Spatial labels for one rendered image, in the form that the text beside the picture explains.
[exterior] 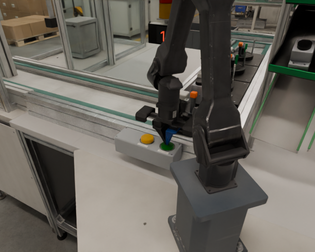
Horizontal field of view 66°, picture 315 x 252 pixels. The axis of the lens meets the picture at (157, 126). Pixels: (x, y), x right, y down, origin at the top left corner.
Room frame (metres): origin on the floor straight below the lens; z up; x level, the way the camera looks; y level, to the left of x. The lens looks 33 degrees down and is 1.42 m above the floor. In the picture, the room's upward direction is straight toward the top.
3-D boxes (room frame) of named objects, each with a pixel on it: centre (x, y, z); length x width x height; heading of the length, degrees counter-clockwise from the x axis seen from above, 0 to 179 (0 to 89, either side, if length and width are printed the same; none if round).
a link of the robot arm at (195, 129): (0.35, -0.11, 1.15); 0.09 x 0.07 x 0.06; 110
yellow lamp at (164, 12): (0.96, -0.03, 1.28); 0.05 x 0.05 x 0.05
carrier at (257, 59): (1.43, -0.49, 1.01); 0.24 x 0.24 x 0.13; 62
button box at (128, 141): (0.62, 0.03, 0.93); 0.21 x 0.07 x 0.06; 62
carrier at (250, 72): (1.21, -0.38, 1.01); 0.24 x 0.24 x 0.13; 62
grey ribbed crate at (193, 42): (2.87, -0.55, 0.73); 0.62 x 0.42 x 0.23; 62
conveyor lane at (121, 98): (0.93, 0.11, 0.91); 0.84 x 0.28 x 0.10; 62
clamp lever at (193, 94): (0.73, -0.12, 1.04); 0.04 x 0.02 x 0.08; 152
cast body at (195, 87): (0.78, -0.15, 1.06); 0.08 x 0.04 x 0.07; 152
